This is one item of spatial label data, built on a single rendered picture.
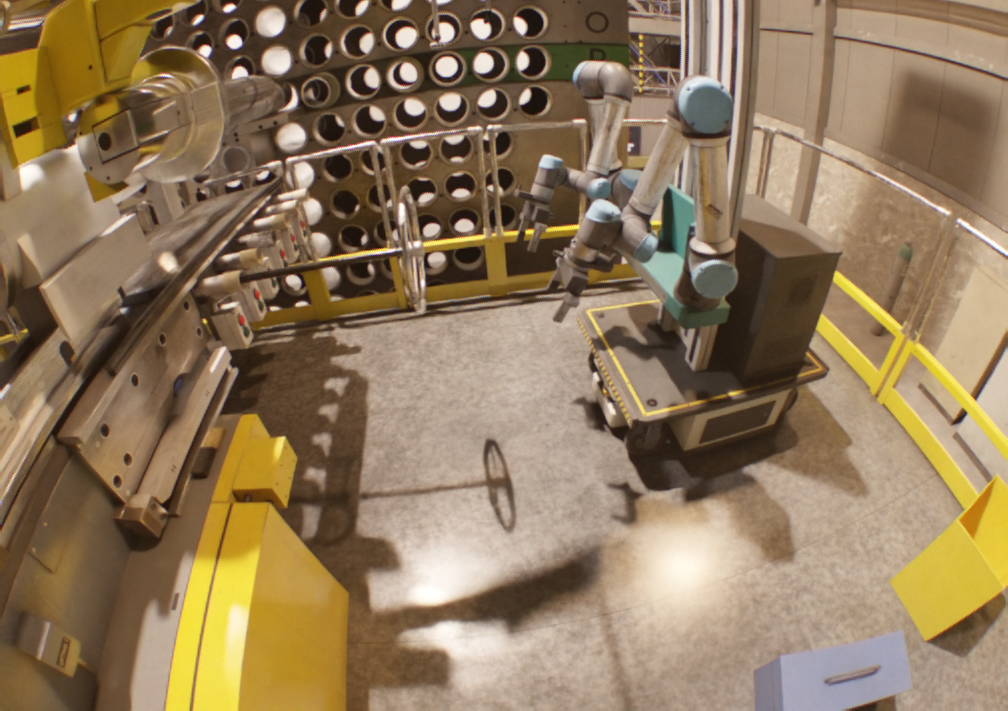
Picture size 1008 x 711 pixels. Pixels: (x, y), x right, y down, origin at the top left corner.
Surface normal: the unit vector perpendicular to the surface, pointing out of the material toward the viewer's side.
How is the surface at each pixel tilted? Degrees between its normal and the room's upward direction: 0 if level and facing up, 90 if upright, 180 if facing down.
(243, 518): 0
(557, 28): 90
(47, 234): 68
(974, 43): 90
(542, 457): 0
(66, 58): 90
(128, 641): 0
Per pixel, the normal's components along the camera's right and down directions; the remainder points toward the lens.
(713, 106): -0.28, 0.47
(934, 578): -0.97, 0.18
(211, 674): -0.07, -0.80
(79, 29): 0.13, 0.58
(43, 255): 0.89, -0.42
